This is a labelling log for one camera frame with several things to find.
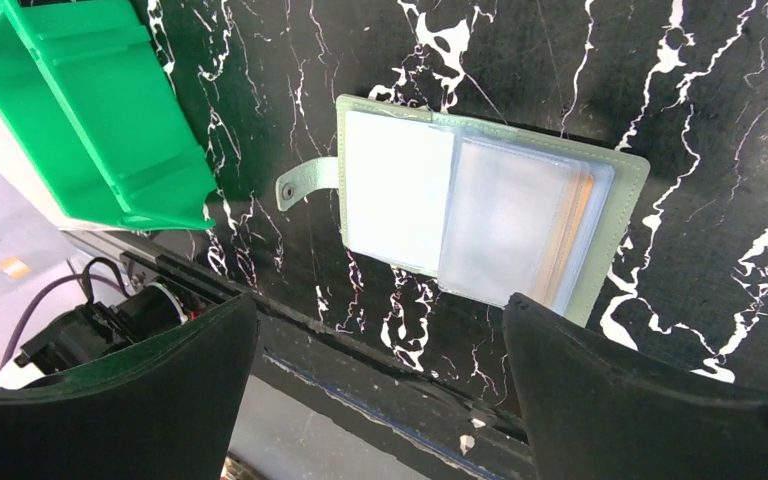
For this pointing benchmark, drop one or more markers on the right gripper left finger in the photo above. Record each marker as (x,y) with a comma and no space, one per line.
(164,408)

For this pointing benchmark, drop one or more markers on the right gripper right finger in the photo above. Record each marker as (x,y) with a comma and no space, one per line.
(594,409)

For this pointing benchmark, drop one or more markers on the green plastic bin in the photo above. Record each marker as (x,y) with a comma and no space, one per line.
(86,99)

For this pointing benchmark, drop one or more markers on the gold credit card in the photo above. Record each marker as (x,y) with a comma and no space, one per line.
(562,236)

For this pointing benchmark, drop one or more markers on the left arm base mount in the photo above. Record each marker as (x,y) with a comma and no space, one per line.
(110,319)

